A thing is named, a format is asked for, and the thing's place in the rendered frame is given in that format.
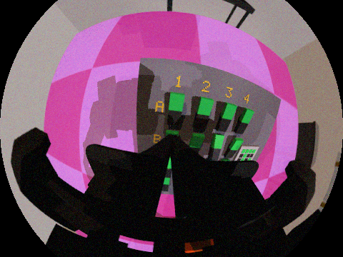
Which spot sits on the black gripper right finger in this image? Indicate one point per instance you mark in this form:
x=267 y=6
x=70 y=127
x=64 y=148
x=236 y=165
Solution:
x=190 y=173

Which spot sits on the grey switch panel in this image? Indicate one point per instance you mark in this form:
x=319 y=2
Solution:
x=222 y=116

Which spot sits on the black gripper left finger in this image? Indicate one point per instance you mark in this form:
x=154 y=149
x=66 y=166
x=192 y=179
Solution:
x=147 y=168

